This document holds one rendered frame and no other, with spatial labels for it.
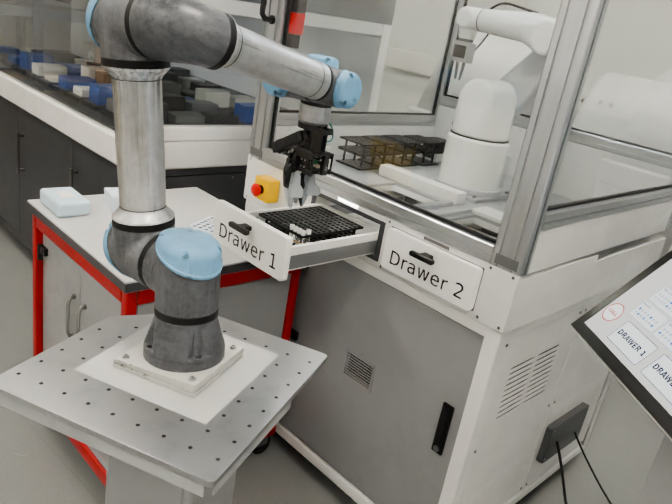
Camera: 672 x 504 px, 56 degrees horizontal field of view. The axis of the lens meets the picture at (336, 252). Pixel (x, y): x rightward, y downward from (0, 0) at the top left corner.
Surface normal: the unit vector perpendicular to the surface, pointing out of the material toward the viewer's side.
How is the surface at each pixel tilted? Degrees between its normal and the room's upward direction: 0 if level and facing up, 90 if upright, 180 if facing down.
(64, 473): 0
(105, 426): 0
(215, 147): 90
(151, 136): 87
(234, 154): 90
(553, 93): 90
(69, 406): 0
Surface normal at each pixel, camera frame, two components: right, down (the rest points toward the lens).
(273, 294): 0.68, 0.37
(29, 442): 0.16, -0.92
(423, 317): -0.71, 0.14
